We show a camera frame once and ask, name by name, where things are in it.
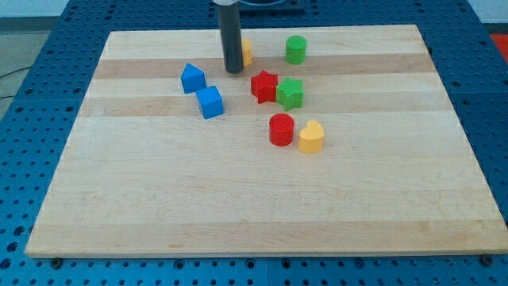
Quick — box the red star block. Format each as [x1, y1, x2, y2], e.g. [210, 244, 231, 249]
[251, 70, 279, 103]

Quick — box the green star block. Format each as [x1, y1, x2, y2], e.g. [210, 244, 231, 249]
[275, 77, 305, 111]

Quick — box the red cylinder block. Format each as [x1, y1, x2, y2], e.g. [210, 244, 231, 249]
[269, 113, 294, 146]

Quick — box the yellow heart block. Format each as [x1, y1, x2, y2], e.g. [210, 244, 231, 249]
[298, 120, 325, 153]

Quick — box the blue cube block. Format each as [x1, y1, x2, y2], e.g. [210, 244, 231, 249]
[196, 86, 224, 119]

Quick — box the wooden board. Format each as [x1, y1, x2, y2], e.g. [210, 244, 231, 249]
[25, 25, 507, 258]

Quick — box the blue triangular prism block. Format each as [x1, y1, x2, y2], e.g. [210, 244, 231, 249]
[180, 64, 206, 94]

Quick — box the yellow block behind rod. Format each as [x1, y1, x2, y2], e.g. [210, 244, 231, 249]
[241, 39, 252, 67]

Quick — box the green cylinder block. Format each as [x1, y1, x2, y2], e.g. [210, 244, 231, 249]
[285, 35, 307, 64]

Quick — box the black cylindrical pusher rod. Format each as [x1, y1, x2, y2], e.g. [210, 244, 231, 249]
[214, 0, 244, 74]

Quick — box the blue perforated table frame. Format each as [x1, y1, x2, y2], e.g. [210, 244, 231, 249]
[1, 1, 507, 285]

